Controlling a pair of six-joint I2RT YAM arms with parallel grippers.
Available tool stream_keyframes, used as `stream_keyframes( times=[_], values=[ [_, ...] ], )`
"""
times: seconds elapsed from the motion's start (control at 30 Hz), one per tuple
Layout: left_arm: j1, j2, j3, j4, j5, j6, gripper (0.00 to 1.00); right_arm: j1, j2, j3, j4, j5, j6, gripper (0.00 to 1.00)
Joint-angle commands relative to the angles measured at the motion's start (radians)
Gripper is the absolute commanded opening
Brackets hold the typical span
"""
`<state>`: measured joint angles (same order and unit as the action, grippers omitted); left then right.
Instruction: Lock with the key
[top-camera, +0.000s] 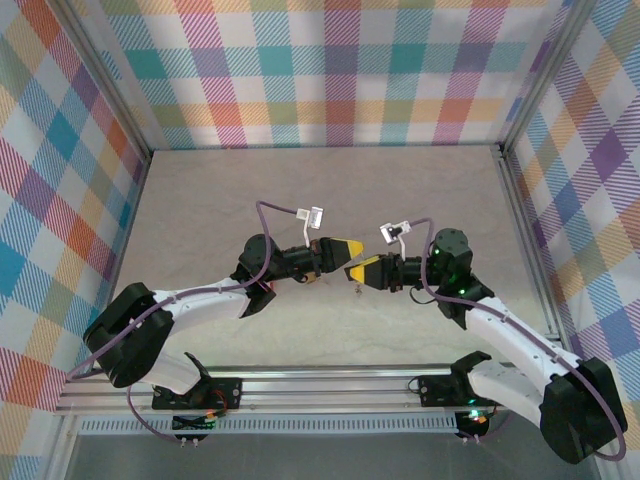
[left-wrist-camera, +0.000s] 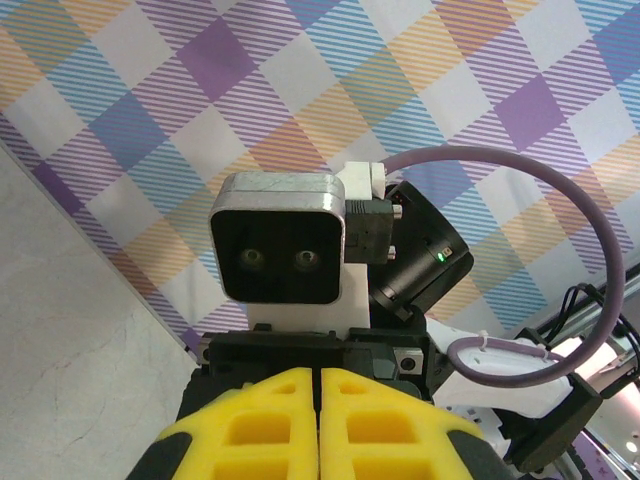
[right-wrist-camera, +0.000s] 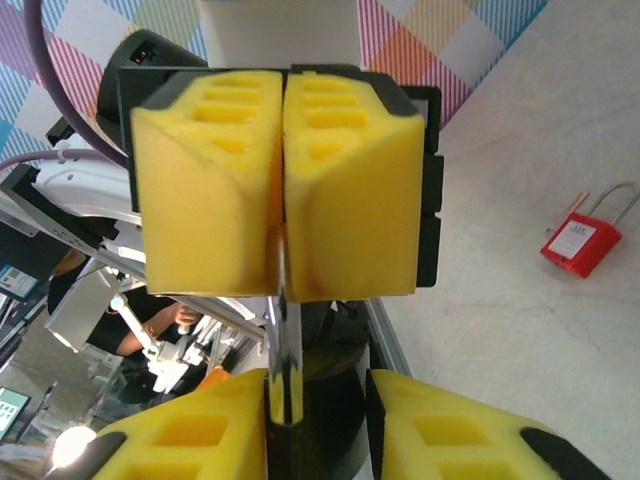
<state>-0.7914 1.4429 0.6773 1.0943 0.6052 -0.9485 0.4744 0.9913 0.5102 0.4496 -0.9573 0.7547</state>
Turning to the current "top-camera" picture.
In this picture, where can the brass padlock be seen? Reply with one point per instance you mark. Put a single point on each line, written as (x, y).
(311, 279)

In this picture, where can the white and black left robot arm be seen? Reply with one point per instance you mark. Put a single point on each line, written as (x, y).
(200, 305)

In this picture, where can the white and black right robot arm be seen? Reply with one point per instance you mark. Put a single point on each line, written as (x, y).
(510, 340)

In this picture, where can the right controller board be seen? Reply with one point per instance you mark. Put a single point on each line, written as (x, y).
(475, 422)

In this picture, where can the controller board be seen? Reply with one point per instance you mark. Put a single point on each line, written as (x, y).
(192, 425)
(475, 422)

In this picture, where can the left controller board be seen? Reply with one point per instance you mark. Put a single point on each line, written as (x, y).
(192, 425)

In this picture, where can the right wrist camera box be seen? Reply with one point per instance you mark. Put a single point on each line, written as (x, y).
(390, 232)

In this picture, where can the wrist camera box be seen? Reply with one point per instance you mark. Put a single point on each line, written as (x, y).
(315, 217)
(390, 232)

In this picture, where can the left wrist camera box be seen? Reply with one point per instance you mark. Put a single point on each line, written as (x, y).
(315, 217)

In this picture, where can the aluminium side rail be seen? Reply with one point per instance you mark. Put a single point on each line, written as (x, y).
(520, 225)

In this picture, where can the aluminium mounting rail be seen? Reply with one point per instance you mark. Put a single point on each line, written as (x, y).
(325, 390)

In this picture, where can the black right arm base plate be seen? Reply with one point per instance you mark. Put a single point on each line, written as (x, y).
(435, 390)

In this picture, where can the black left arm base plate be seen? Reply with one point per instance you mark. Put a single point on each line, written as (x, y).
(227, 387)

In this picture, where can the aluminium frame post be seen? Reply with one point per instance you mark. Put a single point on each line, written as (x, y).
(105, 80)
(545, 75)

